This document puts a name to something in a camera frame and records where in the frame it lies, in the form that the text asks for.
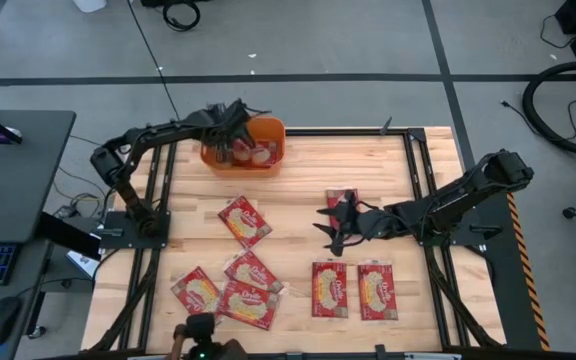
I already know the red popcorn bag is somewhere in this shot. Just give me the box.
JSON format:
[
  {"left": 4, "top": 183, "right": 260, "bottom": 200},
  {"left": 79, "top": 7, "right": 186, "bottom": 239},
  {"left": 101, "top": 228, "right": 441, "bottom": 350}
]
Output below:
[
  {"left": 170, "top": 265, "right": 222, "bottom": 316},
  {"left": 325, "top": 187, "right": 360, "bottom": 231},
  {"left": 250, "top": 140, "right": 280, "bottom": 167},
  {"left": 223, "top": 248, "right": 285, "bottom": 295},
  {"left": 357, "top": 259, "right": 399, "bottom": 322},
  {"left": 310, "top": 259, "right": 349, "bottom": 319},
  {"left": 217, "top": 195, "right": 273, "bottom": 250},
  {"left": 215, "top": 279, "right": 281, "bottom": 331},
  {"left": 231, "top": 138, "right": 254, "bottom": 162}
]

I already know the black computer mouse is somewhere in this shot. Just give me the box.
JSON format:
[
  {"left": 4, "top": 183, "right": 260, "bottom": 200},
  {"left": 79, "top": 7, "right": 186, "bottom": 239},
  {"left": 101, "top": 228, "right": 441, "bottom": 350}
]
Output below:
[{"left": 0, "top": 295, "right": 23, "bottom": 348}]

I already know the coiled black cable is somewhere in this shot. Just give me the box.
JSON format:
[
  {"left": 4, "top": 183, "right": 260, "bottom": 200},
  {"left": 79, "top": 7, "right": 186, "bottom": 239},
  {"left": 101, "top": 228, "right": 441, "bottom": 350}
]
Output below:
[{"left": 161, "top": 1, "right": 202, "bottom": 32}]

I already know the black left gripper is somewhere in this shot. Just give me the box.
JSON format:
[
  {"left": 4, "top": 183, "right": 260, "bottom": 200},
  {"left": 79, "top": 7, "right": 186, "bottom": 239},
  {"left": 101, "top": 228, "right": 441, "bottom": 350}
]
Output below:
[{"left": 187, "top": 98, "right": 253, "bottom": 165}]

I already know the black equipment box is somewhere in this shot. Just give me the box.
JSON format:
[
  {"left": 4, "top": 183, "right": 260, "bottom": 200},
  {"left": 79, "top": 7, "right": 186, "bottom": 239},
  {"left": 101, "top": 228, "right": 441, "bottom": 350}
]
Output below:
[{"left": 140, "top": 0, "right": 212, "bottom": 8}]

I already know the thick black hose ring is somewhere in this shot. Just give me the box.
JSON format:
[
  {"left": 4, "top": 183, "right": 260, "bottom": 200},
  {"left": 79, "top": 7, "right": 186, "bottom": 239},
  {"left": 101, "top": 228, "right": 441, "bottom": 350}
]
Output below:
[{"left": 521, "top": 60, "right": 576, "bottom": 156}]

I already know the dark grey desk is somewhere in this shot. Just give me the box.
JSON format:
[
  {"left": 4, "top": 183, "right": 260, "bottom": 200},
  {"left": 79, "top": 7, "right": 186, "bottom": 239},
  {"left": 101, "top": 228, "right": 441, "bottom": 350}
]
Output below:
[{"left": 0, "top": 109, "right": 77, "bottom": 360}]

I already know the orange plastic basket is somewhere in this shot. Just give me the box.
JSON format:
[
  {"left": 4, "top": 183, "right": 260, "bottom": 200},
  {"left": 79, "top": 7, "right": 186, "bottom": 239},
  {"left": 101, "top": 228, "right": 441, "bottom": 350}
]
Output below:
[{"left": 200, "top": 115, "right": 287, "bottom": 179}]

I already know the long black floor cable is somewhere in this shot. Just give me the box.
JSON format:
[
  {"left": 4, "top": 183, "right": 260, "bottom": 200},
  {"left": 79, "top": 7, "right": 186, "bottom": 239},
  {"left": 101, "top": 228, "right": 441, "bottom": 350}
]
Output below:
[{"left": 125, "top": 0, "right": 182, "bottom": 121}]

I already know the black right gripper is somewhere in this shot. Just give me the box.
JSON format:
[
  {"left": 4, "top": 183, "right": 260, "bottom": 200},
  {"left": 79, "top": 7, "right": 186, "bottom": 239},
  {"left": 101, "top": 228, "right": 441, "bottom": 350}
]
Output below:
[{"left": 312, "top": 190, "right": 404, "bottom": 256}]

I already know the black box beside desk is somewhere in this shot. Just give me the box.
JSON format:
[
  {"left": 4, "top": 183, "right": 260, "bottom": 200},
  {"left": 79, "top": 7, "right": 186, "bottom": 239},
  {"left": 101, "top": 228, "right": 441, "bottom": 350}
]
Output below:
[{"left": 35, "top": 212, "right": 103, "bottom": 261}]

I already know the black metal table frame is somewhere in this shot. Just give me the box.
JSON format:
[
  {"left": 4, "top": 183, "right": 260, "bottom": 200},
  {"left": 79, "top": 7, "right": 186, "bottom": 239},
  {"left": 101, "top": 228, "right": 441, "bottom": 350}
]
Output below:
[{"left": 87, "top": 127, "right": 507, "bottom": 354}]

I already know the thin black cable with plug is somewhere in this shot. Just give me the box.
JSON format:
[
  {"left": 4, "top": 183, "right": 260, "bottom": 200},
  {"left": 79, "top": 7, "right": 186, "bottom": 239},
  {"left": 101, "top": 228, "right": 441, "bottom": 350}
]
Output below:
[{"left": 500, "top": 92, "right": 576, "bottom": 149}]

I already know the black platform with hazard stripe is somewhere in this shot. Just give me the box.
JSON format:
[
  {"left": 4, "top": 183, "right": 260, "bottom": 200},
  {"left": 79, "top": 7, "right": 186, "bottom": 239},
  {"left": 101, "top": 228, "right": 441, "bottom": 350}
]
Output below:
[{"left": 462, "top": 174, "right": 552, "bottom": 351}]

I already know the white trash bin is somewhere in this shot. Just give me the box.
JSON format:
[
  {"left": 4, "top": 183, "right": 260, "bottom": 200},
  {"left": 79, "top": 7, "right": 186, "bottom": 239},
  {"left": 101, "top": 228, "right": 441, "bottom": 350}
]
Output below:
[{"left": 72, "top": 0, "right": 108, "bottom": 14}]

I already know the black device with green light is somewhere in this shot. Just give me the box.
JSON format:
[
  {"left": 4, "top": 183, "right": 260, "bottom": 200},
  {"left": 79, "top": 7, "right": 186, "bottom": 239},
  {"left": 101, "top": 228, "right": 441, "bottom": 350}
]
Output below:
[{"left": 170, "top": 312, "right": 249, "bottom": 360}]

